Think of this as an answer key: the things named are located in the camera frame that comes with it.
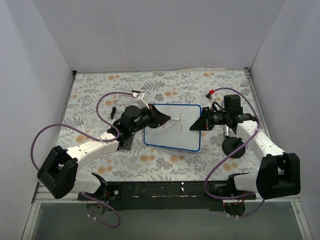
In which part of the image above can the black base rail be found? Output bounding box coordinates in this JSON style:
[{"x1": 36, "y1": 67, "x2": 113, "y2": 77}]
[{"x1": 77, "y1": 180, "x2": 256, "y2": 216}]

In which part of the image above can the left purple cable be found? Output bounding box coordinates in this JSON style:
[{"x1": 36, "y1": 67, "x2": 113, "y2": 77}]
[{"x1": 30, "y1": 91, "x2": 121, "y2": 229}]

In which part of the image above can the black round stand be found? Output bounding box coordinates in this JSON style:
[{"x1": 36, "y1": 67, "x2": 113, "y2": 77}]
[{"x1": 222, "y1": 136, "x2": 246, "y2": 159}]

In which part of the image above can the blue framed whiteboard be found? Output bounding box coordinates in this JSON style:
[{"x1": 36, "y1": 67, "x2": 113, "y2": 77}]
[{"x1": 143, "y1": 103, "x2": 202, "y2": 152}]

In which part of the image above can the purple cable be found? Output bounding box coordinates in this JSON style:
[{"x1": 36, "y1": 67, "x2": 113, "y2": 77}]
[
  {"x1": 204, "y1": 87, "x2": 267, "y2": 218},
  {"x1": 30, "y1": 91, "x2": 121, "y2": 229}
]

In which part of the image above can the grey studded baseplate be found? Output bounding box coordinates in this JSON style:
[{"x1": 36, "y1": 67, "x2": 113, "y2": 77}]
[{"x1": 117, "y1": 136, "x2": 134, "y2": 151}]

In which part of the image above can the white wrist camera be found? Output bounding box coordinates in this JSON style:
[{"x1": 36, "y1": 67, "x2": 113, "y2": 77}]
[
  {"x1": 203, "y1": 90, "x2": 215, "y2": 103},
  {"x1": 132, "y1": 90, "x2": 150, "y2": 110}
]

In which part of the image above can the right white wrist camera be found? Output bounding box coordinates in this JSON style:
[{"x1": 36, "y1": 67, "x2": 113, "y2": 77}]
[{"x1": 203, "y1": 90, "x2": 215, "y2": 103}]

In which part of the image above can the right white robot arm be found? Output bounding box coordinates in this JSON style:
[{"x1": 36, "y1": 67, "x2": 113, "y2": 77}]
[{"x1": 189, "y1": 94, "x2": 301, "y2": 200}]

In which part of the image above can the silver metal cylinder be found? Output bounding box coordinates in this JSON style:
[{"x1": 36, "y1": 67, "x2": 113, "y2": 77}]
[{"x1": 223, "y1": 125, "x2": 231, "y2": 138}]

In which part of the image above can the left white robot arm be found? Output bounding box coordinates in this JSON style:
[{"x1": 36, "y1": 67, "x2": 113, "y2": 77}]
[{"x1": 37, "y1": 105, "x2": 171, "y2": 200}]

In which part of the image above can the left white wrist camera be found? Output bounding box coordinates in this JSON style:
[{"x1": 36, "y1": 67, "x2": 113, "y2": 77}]
[{"x1": 132, "y1": 90, "x2": 150, "y2": 110}]

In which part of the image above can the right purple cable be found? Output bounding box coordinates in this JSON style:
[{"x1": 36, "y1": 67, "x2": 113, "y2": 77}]
[{"x1": 204, "y1": 87, "x2": 267, "y2": 218}]

